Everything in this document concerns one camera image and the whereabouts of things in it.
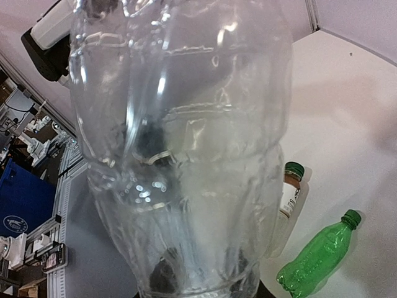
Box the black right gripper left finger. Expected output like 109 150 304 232
149 247 186 294

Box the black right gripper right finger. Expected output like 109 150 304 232
229 249 257 295

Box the green plastic bottle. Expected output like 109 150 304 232
276 209 362 297

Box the clear plastic bottle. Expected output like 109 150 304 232
69 1 292 297

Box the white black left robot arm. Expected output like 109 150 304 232
21 0 74 87

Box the coffee bottle with dark cap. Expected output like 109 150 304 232
265 161 305 258

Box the blue plastic crate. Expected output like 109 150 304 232
0 160 56 238

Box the aluminium frame post left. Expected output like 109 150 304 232
305 0 321 32

